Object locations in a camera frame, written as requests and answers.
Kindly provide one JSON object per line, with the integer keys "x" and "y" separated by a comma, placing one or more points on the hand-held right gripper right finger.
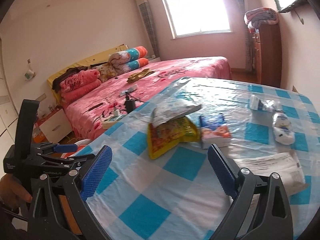
{"x": 221, "y": 172}

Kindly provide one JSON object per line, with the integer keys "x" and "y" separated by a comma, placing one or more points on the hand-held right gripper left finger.
{"x": 96, "y": 172}

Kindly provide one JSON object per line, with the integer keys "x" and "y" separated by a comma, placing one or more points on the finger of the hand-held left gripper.
{"x": 75, "y": 161}
{"x": 65, "y": 148}

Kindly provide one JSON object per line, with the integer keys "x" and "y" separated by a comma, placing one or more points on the blue orange tissue packet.
{"x": 215, "y": 132}

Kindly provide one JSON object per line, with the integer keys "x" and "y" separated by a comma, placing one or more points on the pale grey printed package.
{"x": 272, "y": 167}

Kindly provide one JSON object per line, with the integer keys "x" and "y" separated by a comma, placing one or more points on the yellow snack bag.
{"x": 167, "y": 135}

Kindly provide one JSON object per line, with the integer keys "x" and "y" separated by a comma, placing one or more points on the crushed white plastic bottle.
{"x": 282, "y": 127}

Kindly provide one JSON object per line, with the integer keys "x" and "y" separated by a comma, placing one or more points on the small blue white carton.
{"x": 254, "y": 102}

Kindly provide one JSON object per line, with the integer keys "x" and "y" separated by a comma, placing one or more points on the silver white bag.
{"x": 172, "y": 111}

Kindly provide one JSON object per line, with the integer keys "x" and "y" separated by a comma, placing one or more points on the small clear packet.
{"x": 270, "y": 105}

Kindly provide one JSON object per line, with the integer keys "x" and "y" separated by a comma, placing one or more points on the person's left hand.
{"x": 13, "y": 190}

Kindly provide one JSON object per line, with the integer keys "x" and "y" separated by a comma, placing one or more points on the white red round container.
{"x": 77, "y": 143}

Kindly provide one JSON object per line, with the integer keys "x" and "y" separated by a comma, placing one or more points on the orange box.
{"x": 39, "y": 133}

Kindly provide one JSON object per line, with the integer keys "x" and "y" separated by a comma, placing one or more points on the white orange nightstand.
{"x": 55, "y": 125}

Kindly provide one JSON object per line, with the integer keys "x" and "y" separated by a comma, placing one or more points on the blue white checked tablecloth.
{"x": 175, "y": 170}

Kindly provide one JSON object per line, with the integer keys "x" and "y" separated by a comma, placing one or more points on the white power strip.
{"x": 112, "y": 122}

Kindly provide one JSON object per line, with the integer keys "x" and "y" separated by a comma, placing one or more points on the plain pink pillow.
{"x": 80, "y": 93}

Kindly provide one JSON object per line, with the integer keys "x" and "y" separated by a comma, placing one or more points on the pink pillow with script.
{"x": 75, "y": 81}

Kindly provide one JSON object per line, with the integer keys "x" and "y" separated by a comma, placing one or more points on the black power adapter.
{"x": 129, "y": 105}

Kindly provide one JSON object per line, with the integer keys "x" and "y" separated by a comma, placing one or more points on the dark cloth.
{"x": 75, "y": 70}

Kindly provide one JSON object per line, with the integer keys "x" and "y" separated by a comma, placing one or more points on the white device on stand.
{"x": 128, "y": 90}

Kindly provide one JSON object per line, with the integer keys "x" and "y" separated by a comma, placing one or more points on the brown floral pillow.
{"x": 107, "y": 72}

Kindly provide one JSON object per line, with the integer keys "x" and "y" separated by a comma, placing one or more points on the yellow headboard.
{"x": 85, "y": 61}

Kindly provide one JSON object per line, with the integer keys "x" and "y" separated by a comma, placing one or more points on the olive cloth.
{"x": 140, "y": 75}

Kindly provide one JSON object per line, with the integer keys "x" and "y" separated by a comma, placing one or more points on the bed with pink bedspread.
{"x": 175, "y": 67}

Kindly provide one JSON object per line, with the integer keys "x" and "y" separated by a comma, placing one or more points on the brown wooden cabinet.
{"x": 267, "y": 55}

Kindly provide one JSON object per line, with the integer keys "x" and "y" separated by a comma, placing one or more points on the small white side table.
{"x": 155, "y": 58}

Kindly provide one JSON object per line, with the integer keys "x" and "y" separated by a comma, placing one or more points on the covered standing air conditioner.
{"x": 148, "y": 27}

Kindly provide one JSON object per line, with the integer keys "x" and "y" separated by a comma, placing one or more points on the folded patterned blanket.
{"x": 262, "y": 17}

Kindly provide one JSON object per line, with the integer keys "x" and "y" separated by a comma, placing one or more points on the large bright window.
{"x": 197, "y": 7}

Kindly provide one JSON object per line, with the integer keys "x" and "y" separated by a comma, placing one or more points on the checked curtain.
{"x": 241, "y": 0}

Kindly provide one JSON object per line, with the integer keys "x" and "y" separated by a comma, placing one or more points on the hanging wall bag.
{"x": 29, "y": 75}

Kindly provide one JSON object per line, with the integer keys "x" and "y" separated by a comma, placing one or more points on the beige wall socket plate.
{"x": 294, "y": 88}

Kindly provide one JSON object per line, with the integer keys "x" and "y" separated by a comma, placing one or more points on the dark wall shelf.
{"x": 292, "y": 5}

